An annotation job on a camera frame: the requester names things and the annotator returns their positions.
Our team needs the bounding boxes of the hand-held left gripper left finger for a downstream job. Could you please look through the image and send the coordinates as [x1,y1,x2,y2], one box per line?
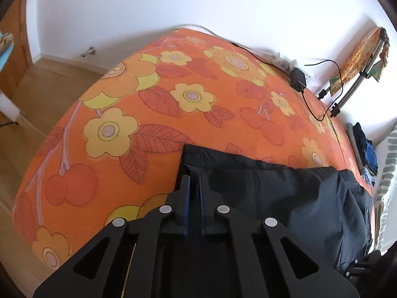
[33,175,191,298]

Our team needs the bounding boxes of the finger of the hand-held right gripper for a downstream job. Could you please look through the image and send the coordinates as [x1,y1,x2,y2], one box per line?
[344,250,387,286]

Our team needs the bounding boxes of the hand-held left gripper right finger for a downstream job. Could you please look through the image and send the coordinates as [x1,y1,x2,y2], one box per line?
[198,175,363,298]

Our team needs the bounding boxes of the black pants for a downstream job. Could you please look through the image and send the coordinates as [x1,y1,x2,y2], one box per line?
[177,144,374,274]

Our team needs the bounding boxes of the blue woven cloth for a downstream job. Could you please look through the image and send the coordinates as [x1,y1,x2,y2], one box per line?
[365,144,378,170]

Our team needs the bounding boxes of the blue jeans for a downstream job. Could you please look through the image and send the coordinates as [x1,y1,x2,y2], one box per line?
[346,122,377,187]

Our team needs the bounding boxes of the orange floral bed sheet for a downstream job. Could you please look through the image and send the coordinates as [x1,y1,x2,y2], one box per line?
[12,28,377,267]

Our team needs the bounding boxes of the black power adapter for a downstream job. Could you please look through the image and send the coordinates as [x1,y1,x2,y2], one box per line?
[290,67,307,92]

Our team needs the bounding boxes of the white power strip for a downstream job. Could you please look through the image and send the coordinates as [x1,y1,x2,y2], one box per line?
[270,54,312,81]

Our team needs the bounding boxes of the metal tripod leg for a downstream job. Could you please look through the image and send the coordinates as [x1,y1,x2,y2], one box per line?
[317,84,335,100]
[329,29,388,118]

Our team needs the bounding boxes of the colourful patterned cloth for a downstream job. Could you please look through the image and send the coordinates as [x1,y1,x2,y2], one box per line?
[369,37,391,83]

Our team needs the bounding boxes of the white plastic object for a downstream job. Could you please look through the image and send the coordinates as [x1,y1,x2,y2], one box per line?
[0,88,20,121]

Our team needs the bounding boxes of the colourful canvas painting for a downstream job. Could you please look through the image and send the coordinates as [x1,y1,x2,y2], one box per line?
[329,27,383,97]

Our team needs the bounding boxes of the wooden door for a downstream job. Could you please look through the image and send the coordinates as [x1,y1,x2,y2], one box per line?
[0,0,33,125]

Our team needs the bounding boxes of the black adapter cable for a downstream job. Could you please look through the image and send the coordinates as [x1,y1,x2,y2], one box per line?
[302,58,343,121]

